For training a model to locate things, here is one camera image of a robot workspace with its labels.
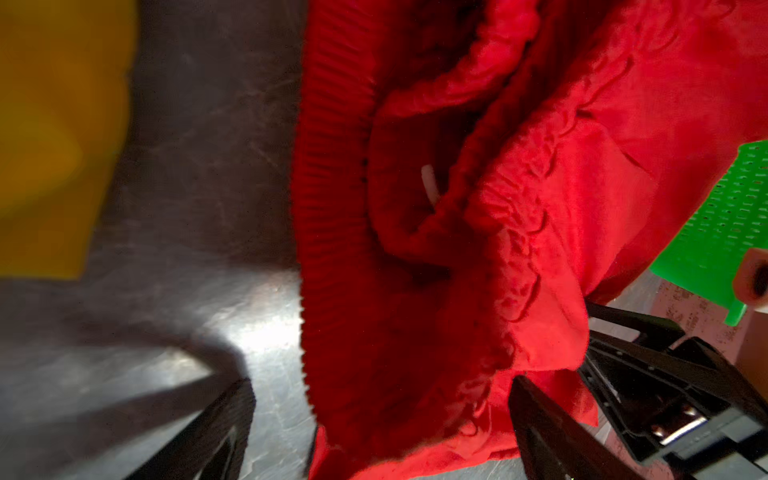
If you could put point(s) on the yellow shorts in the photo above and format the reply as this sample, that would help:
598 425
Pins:
65 110

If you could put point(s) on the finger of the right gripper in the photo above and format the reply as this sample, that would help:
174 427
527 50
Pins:
676 399

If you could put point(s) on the red shorts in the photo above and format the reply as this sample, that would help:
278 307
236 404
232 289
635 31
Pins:
467 175

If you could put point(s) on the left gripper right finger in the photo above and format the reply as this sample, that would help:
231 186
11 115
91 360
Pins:
554 446

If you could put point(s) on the green plastic basket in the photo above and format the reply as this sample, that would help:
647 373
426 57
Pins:
705 255

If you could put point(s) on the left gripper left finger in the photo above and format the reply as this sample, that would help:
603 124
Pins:
212 446

